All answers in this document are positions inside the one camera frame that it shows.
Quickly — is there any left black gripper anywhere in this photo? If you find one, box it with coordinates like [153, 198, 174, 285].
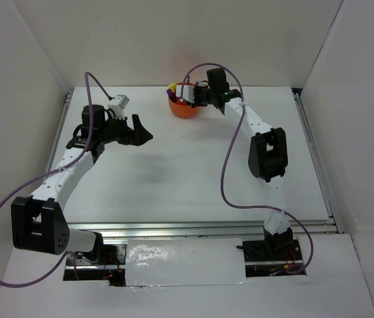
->
[99, 112, 153, 146]

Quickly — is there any purple black highlighter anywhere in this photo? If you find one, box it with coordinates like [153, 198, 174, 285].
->
[166, 89, 176, 99]

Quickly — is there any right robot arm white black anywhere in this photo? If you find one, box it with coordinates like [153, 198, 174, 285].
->
[178, 63, 293, 260]

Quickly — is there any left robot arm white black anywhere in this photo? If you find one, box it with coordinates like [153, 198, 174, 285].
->
[11, 105, 153, 264]

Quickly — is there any orange round compartment container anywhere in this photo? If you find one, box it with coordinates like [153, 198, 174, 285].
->
[167, 95, 200, 119]

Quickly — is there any white foil cover plate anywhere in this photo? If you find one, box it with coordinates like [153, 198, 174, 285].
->
[125, 238, 247, 287]

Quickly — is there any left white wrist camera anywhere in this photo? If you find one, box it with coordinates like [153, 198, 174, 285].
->
[107, 95, 129, 120]

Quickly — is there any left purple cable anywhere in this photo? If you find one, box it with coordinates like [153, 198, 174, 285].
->
[0, 72, 115, 288]

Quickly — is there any purple cable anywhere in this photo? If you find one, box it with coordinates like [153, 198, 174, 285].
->
[0, 72, 115, 288]
[182, 62, 314, 275]

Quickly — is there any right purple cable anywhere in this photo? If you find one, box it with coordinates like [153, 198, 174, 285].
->
[182, 62, 314, 275]

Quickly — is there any aluminium front rail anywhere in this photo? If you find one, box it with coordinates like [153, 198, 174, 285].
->
[59, 221, 340, 239]

